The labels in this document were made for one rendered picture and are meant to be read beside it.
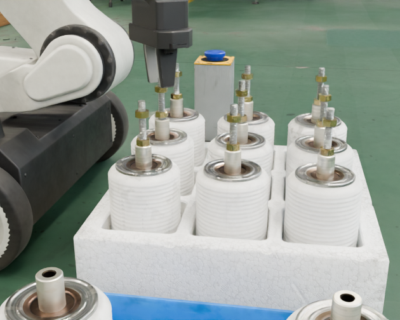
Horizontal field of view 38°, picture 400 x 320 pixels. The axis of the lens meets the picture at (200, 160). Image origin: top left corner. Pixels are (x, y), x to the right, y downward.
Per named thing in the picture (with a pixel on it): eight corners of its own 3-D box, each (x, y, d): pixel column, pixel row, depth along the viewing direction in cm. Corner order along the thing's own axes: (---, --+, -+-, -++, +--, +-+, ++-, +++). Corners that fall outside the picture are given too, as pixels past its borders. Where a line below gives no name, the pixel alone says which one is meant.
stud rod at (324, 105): (325, 137, 84) (329, 86, 82) (318, 137, 84) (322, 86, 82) (324, 134, 85) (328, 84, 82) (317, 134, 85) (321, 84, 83)
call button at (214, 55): (202, 63, 111) (202, 53, 110) (206, 59, 115) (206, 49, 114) (223, 64, 110) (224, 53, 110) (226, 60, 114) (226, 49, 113)
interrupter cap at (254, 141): (261, 153, 83) (261, 149, 82) (209, 149, 84) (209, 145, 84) (268, 137, 90) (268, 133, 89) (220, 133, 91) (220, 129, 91)
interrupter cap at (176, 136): (184, 130, 93) (184, 126, 92) (190, 146, 86) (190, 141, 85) (136, 133, 92) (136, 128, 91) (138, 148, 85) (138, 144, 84)
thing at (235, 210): (241, 265, 88) (244, 153, 82) (277, 298, 81) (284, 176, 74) (184, 281, 84) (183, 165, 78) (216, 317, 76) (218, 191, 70)
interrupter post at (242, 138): (246, 146, 86) (247, 125, 84) (230, 145, 86) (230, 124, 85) (249, 141, 88) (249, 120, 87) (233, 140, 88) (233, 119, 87)
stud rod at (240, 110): (236, 129, 87) (237, 80, 84) (243, 129, 87) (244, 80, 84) (237, 132, 86) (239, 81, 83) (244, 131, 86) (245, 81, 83)
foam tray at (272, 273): (82, 352, 81) (72, 236, 74) (147, 223, 117) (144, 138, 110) (373, 382, 75) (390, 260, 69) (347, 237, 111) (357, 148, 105)
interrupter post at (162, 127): (169, 136, 90) (169, 115, 89) (171, 141, 88) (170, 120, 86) (153, 137, 90) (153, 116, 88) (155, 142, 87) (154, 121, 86)
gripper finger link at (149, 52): (165, 80, 87) (164, 39, 85) (146, 83, 86) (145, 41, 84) (160, 79, 89) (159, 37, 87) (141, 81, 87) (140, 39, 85)
